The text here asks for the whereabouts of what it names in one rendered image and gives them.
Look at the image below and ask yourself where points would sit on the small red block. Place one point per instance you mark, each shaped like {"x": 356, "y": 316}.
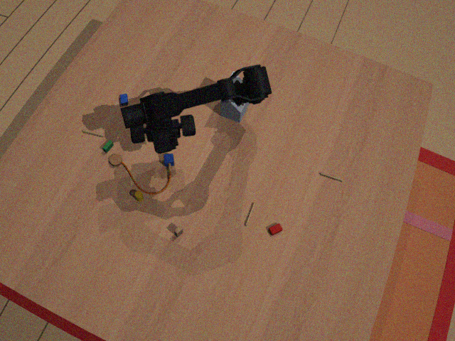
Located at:
{"x": 276, "y": 228}

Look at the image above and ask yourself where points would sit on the yellow cylinder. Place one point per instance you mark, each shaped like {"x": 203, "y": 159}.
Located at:
{"x": 139, "y": 196}

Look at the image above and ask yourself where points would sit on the round wooden button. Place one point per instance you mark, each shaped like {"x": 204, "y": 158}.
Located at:
{"x": 115, "y": 160}

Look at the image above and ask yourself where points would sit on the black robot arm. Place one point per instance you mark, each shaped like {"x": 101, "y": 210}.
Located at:
{"x": 158, "y": 109}

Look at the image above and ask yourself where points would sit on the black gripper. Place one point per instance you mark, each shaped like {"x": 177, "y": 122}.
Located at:
{"x": 187, "y": 125}

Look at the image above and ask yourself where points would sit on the small green block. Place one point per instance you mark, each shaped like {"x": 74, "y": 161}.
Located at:
{"x": 108, "y": 146}

